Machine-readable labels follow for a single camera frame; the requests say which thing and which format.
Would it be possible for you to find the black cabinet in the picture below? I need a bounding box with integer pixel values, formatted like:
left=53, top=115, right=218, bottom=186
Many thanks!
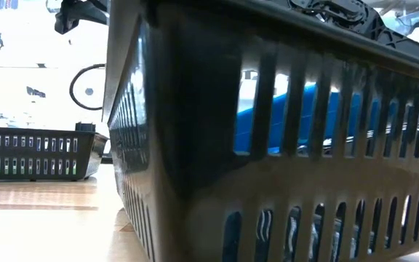
left=74, top=122, right=97, bottom=132

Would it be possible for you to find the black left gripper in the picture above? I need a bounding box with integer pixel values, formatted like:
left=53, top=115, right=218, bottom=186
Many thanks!
left=289, top=0, right=419, bottom=66

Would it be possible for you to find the black slotted plastic basket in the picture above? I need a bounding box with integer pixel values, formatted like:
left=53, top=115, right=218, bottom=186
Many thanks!
left=0, top=125, right=109, bottom=182
left=102, top=0, right=419, bottom=262

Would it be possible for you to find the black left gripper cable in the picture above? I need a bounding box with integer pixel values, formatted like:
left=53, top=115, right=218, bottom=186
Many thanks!
left=68, top=63, right=107, bottom=111

